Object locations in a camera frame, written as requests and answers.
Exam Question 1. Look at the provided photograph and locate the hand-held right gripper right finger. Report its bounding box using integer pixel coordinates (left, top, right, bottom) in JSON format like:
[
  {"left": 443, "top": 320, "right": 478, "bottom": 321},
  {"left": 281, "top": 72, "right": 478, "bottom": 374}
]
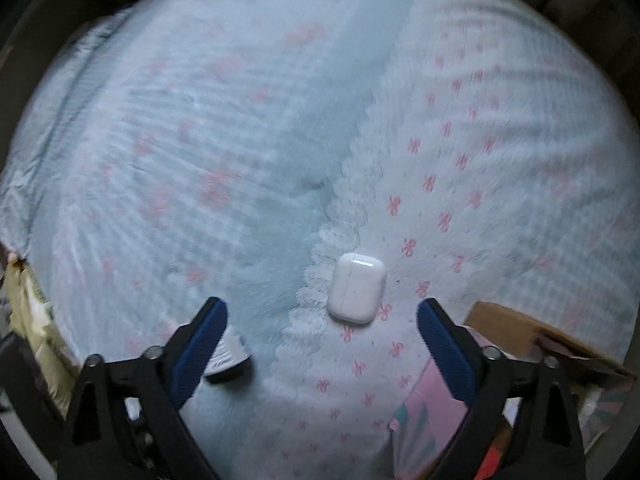
[{"left": 416, "top": 297, "right": 587, "bottom": 480}]

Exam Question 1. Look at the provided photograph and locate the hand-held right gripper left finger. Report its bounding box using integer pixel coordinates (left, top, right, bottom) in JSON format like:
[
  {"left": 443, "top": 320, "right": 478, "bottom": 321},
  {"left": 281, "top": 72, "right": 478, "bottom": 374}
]
[{"left": 59, "top": 296, "right": 230, "bottom": 480}]

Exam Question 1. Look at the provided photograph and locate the small dark jar white label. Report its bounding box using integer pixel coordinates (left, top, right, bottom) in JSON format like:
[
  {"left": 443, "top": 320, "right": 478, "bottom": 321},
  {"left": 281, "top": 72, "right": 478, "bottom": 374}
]
[{"left": 202, "top": 332, "right": 254, "bottom": 385}]

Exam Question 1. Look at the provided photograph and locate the pink patterned cardboard box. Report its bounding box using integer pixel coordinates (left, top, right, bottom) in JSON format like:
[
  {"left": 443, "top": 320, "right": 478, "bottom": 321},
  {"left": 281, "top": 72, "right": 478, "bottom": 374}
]
[{"left": 387, "top": 301, "right": 640, "bottom": 480}]

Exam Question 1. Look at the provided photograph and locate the white earbuds case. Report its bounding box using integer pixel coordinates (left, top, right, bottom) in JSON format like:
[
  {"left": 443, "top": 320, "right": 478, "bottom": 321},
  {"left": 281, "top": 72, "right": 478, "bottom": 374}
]
[{"left": 327, "top": 252, "right": 387, "bottom": 325}]

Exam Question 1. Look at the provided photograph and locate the yellowish crumpled cloth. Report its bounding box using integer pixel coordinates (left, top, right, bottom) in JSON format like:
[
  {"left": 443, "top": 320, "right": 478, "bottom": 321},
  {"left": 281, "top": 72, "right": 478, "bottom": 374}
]
[{"left": 4, "top": 255, "right": 82, "bottom": 413}]

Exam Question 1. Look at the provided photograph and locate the pale patterned bed sheet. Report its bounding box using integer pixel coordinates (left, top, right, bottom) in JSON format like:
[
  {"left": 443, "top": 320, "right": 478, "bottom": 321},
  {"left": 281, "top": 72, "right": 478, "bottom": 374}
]
[{"left": 0, "top": 0, "right": 640, "bottom": 480}]

